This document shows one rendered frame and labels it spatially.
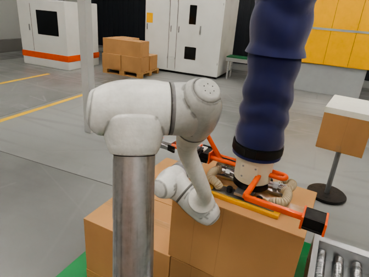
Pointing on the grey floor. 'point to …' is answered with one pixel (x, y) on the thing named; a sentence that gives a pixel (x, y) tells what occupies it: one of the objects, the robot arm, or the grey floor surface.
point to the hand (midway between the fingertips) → (202, 153)
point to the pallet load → (128, 56)
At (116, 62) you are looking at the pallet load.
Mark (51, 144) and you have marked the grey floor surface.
